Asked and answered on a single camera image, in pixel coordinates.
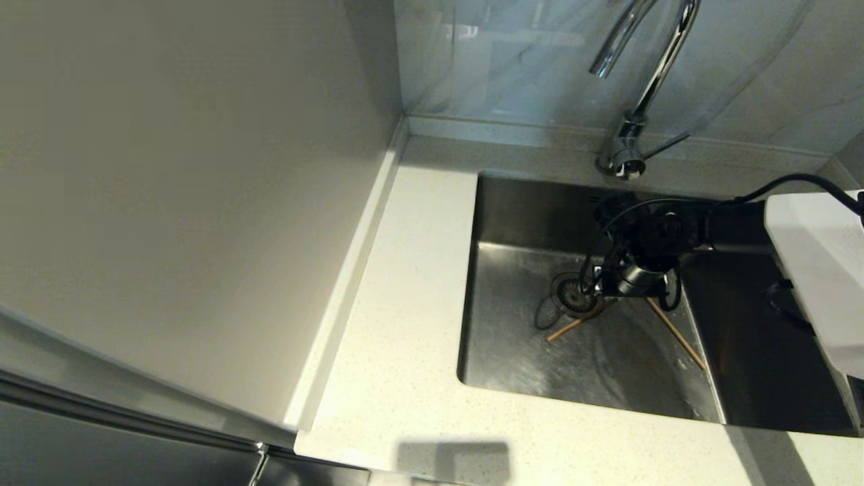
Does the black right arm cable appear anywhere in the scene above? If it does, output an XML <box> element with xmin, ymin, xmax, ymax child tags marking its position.
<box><xmin>577</xmin><ymin>173</ymin><xmax>864</xmax><ymax>313</ymax></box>

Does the grey tall cabinet door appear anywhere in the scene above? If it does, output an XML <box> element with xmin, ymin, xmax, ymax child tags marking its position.
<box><xmin>0</xmin><ymin>292</ymin><xmax>298</xmax><ymax>486</ymax></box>

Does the brown wooden chopstick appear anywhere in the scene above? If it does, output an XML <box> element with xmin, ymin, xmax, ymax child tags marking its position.
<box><xmin>545</xmin><ymin>300</ymin><xmax>614</xmax><ymax>342</ymax></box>
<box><xmin>645</xmin><ymin>298</ymin><xmax>707</xmax><ymax>371</ymax></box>

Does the round metal drain strainer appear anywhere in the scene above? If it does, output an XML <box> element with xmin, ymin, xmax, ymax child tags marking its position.
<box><xmin>549</xmin><ymin>271</ymin><xmax>598</xmax><ymax>320</ymax></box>

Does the chrome gooseneck faucet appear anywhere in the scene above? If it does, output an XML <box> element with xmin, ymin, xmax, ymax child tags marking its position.
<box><xmin>589</xmin><ymin>0</ymin><xmax>703</xmax><ymax>182</ymax></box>

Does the stainless steel sink basin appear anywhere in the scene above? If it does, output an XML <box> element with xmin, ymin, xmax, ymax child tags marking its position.
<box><xmin>456</xmin><ymin>172</ymin><xmax>861</xmax><ymax>436</ymax></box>

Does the grey base cabinet front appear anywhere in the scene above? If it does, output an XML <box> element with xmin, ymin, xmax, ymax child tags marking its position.
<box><xmin>262</xmin><ymin>449</ymin><xmax>371</xmax><ymax>486</ymax></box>

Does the chrome cabinet door handle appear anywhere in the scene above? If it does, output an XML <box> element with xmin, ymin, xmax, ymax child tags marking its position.
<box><xmin>247</xmin><ymin>441</ymin><xmax>271</xmax><ymax>486</ymax></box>

